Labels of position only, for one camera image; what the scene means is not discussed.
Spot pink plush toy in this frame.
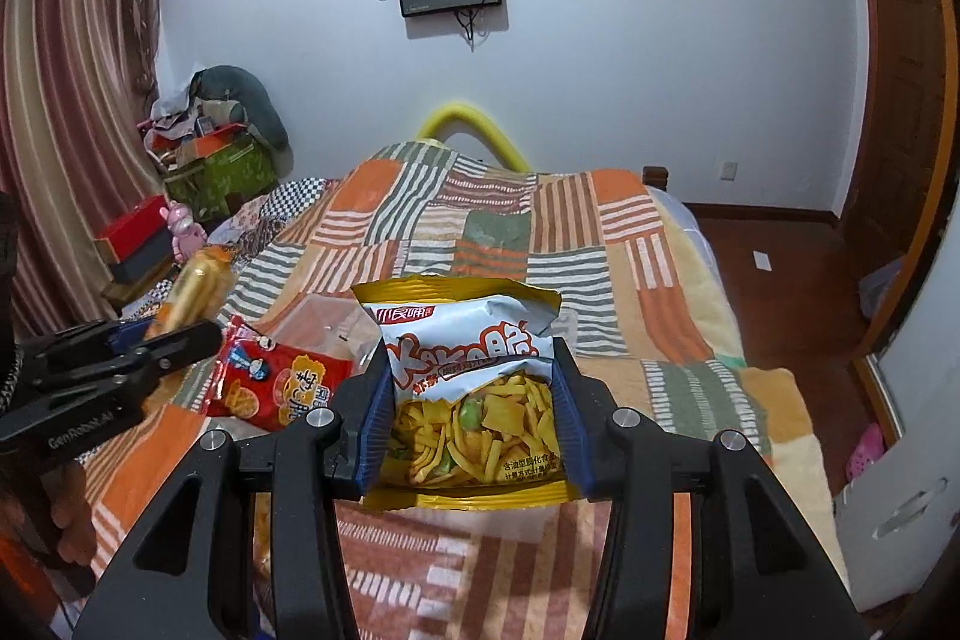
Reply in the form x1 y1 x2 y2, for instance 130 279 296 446
163 200 208 264

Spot yellow foam tube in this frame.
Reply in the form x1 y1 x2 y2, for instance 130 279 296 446
415 101 530 171

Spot dark flat box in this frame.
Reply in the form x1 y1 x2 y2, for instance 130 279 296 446
108 233 178 286

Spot white plastic cabinet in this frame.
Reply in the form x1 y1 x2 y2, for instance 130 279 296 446
831 308 960 615

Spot wooden wardrobe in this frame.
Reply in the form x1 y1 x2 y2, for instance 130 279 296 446
838 0 960 357

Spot checkered patchwork blanket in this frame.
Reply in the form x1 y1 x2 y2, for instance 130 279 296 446
120 175 340 313

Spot small golden bread packet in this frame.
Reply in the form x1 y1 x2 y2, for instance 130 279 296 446
145 243 233 342

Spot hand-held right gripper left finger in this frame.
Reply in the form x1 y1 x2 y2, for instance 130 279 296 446
71 346 396 640

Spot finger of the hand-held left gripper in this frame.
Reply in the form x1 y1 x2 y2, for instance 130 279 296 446
30 320 224 389
43 318 158 357

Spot white yellow snack mix bag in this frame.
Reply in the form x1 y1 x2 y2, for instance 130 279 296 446
350 275 576 510

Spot person's left hand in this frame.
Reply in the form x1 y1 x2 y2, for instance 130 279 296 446
0 458 102 602

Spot grey garment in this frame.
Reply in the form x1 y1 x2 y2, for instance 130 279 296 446
190 65 290 155

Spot pile of clothes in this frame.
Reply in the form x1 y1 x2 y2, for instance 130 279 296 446
138 83 212 140

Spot pink slippers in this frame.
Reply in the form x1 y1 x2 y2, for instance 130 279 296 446
845 423 888 480

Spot red box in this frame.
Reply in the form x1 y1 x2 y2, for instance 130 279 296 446
93 194 170 263

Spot clear plastic box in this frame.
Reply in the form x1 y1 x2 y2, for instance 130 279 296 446
288 293 384 365

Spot striped brown curtain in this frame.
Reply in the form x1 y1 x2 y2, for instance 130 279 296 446
0 0 175 341

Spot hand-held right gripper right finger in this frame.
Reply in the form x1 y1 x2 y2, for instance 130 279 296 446
550 336 872 640

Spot green patterned box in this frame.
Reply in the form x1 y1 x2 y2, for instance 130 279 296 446
163 133 278 215

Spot black monitor cable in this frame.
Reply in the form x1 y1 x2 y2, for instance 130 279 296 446
452 5 482 50

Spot red snack bag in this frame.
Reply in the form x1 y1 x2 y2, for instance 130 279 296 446
203 314 356 433

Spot grey bag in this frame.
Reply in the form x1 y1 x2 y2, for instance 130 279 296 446
858 256 906 320

